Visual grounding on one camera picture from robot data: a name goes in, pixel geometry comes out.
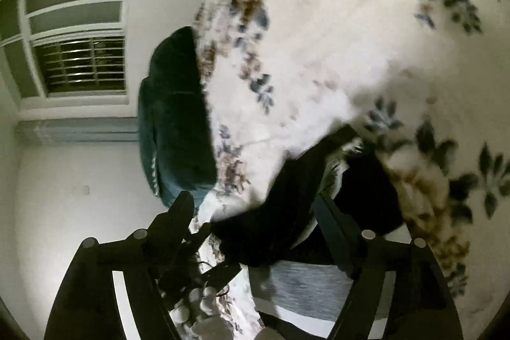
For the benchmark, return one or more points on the left teal striped curtain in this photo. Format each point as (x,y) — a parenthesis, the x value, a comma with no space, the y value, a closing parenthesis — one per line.
(78,130)

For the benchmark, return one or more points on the white gloved hand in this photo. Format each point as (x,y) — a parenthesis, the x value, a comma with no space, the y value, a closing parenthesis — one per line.
(198,316)

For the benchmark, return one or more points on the window with metal grille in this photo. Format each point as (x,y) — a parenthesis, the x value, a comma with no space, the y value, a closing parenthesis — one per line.
(59,53)

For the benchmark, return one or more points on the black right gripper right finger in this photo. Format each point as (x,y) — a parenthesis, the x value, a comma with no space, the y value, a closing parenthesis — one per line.
(420,306)

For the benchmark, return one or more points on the dark green folded quilt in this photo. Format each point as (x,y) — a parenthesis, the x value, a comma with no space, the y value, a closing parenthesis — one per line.
(173,129)

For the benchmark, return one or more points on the black grey striped sweater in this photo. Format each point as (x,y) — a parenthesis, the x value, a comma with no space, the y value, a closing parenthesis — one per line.
(296,245)

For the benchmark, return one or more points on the floral bed cover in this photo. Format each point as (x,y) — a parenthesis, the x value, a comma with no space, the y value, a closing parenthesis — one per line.
(424,81)

